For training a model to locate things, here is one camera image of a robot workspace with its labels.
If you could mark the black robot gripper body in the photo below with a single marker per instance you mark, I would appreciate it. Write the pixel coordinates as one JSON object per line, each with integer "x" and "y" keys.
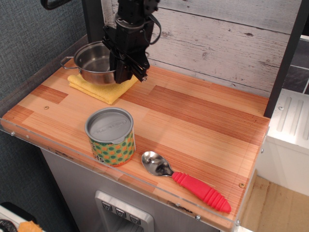
{"x": 130, "y": 40}

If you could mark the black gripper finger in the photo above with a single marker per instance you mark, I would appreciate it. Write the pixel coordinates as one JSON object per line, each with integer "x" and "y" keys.
{"x": 140, "y": 73}
{"x": 122, "y": 71}

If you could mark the stainless steel pot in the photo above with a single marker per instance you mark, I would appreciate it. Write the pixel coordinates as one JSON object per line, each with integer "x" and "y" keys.
{"x": 92, "y": 61}

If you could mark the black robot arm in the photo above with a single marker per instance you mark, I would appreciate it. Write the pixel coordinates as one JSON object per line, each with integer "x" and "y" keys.
{"x": 133, "y": 11}

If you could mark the yellow folded towel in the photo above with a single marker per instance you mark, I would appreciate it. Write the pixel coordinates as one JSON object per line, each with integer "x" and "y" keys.
{"x": 106, "y": 93}

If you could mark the green orange patterned can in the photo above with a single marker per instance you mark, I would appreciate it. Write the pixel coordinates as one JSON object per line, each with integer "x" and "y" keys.
{"x": 111, "y": 135}

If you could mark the white toy sink unit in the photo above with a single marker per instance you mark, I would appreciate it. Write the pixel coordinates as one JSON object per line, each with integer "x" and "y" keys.
{"x": 284, "y": 156}

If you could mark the orange cloth piece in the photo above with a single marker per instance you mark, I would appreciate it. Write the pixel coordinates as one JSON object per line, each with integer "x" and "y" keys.
{"x": 29, "y": 226}

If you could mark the spoon with red handle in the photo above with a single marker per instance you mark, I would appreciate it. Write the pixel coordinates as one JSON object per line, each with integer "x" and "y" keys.
{"x": 156, "y": 165}

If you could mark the black vertical post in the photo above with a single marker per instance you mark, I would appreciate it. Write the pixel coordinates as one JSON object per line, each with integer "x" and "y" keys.
{"x": 297, "y": 30}

